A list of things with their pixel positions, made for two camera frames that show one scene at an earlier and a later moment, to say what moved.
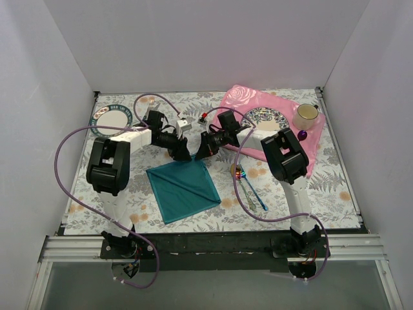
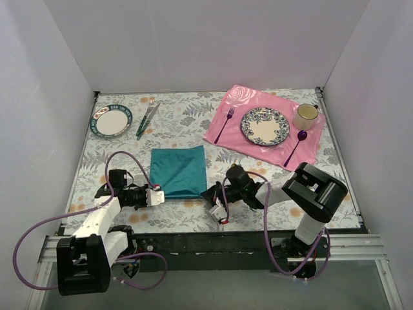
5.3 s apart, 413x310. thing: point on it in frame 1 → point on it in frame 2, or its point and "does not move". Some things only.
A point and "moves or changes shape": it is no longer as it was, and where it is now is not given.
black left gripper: [176, 147] → [142, 196]
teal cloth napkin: [182, 187] moves or changes shape
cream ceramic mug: [306, 116] does not move
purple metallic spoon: [302, 135] does not move
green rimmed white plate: [111, 115] does not move
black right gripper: [206, 146] → [218, 192]
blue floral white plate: [266, 119] does not move
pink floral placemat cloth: [242, 100] does not move
